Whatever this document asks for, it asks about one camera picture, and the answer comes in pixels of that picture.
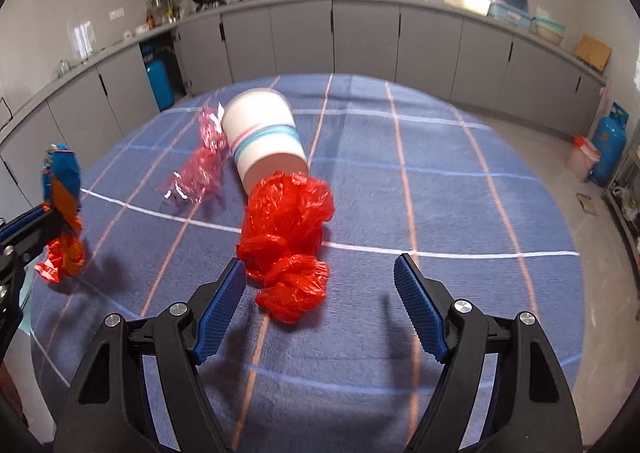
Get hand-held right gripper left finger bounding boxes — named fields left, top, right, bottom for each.
left=52, top=257, right=247, bottom=453

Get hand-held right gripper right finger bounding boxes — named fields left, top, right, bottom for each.
left=393, top=253, right=583, bottom=453

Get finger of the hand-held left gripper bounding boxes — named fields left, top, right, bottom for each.
left=0, top=203, right=51, bottom=234
left=0, top=213, right=68, bottom=359

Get blue orange snack wrapper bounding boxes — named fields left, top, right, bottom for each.
left=34, top=144, right=86, bottom=284

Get red plastic bag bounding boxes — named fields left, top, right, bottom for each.
left=236, top=172, right=335, bottom=325

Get blue plaid tablecloth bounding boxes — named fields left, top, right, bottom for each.
left=20, top=74, right=586, bottom=453

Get pink foil wrapper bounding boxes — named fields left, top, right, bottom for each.
left=159, top=103, right=227, bottom=206

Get blue water filter cylinder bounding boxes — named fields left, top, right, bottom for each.
left=142, top=45, right=176, bottom=112

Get white striped paper cup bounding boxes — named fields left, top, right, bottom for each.
left=221, top=89, right=309, bottom=194

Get red white plastic bucket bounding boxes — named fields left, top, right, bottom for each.
left=566, top=134, right=601, bottom=182

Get metal storage rack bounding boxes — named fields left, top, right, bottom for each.
left=602, top=133, right=640, bottom=259

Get blue gas cylinder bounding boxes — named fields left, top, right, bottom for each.
left=589, top=103, right=628, bottom=186

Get grey kitchen counter cabinets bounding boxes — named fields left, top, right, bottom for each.
left=0, top=0, right=608, bottom=204

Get green lidded container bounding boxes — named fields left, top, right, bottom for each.
left=530, top=15, right=566, bottom=44

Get wooden cutting board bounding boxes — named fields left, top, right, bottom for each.
left=574, top=34, right=612, bottom=71

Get white plastic basin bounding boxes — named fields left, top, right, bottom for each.
left=443, top=0, right=493, bottom=16

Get blue bread box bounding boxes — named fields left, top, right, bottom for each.
left=485, top=0, right=532, bottom=24

